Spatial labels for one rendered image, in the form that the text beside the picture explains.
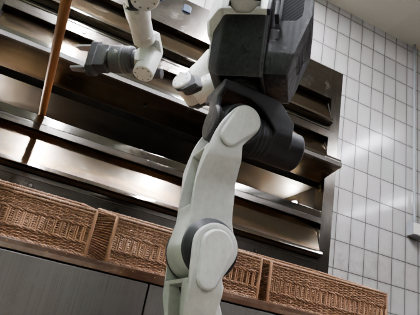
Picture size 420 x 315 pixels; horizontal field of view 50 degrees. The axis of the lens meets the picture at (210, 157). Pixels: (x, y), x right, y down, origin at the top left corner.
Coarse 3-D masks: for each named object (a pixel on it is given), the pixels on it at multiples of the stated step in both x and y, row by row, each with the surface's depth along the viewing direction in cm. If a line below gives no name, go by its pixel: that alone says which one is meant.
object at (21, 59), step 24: (0, 48) 186; (24, 48) 185; (48, 48) 186; (24, 72) 197; (72, 72) 194; (96, 96) 206; (120, 96) 205; (144, 96) 203; (168, 96) 204; (168, 120) 216; (192, 120) 214; (312, 168) 239; (336, 168) 237
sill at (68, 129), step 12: (0, 108) 185; (12, 108) 187; (36, 120) 190; (48, 120) 192; (72, 132) 195; (84, 132) 197; (108, 144) 200; (120, 144) 203; (144, 156) 206; (156, 156) 209; (180, 168) 212; (252, 192) 225; (264, 192) 228; (288, 204) 232; (300, 204) 235
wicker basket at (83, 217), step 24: (0, 192) 131; (24, 192) 133; (0, 216) 167; (24, 216) 131; (48, 216) 134; (72, 216) 137; (96, 216) 140; (24, 240) 129; (48, 240) 132; (72, 240) 135
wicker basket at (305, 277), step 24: (264, 264) 166; (288, 264) 217; (264, 288) 161; (288, 288) 210; (312, 288) 166; (336, 288) 170; (360, 288) 174; (312, 312) 162; (336, 312) 202; (360, 312) 189; (384, 312) 176
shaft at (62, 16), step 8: (64, 0) 119; (64, 8) 122; (64, 16) 126; (56, 24) 130; (64, 24) 130; (56, 32) 134; (64, 32) 135; (56, 40) 137; (56, 48) 141; (56, 56) 146; (48, 64) 153; (56, 64) 152; (48, 72) 157; (48, 80) 162; (48, 88) 168; (48, 96) 175; (40, 104) 184; (40, 112) 190
